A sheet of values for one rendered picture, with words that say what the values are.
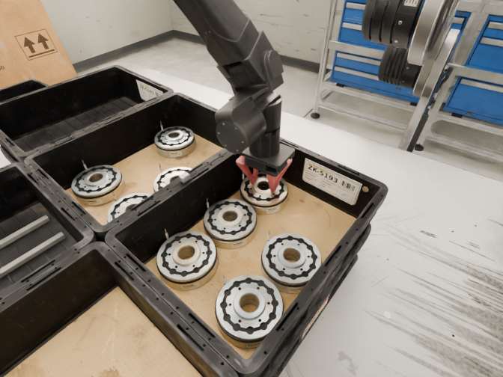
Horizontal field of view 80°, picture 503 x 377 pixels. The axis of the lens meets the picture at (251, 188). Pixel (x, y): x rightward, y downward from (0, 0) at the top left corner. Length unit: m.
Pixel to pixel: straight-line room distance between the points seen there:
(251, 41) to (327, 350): 0.54
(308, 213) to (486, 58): 1.81
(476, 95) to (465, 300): 1.71
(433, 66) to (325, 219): 0.74
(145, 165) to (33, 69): 2.74
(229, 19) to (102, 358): 0.50
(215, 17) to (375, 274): 0.59
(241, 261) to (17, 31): 3.13
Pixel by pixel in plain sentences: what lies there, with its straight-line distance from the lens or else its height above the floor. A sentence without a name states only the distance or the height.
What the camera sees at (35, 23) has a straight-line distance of 3.51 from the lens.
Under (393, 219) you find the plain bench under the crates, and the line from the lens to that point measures 0.87.
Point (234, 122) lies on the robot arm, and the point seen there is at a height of 1.07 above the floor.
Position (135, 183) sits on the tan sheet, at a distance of 0.74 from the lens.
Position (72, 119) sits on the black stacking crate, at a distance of 1.08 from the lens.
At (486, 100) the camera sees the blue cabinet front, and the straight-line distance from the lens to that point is 2.36.
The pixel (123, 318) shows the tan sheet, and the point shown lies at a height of 0.83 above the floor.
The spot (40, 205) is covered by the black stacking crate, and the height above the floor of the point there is 0.83.
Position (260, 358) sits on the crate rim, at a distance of 0.38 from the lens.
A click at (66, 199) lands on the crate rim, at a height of 0.93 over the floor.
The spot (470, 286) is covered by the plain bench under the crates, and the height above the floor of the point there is 0.70.
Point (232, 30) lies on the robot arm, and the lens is 0.45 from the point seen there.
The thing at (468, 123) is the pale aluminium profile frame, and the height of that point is 0.29.
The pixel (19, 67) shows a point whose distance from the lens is 3.42.
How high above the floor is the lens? 1.30
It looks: 43 degrees down
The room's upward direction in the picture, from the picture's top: straight up
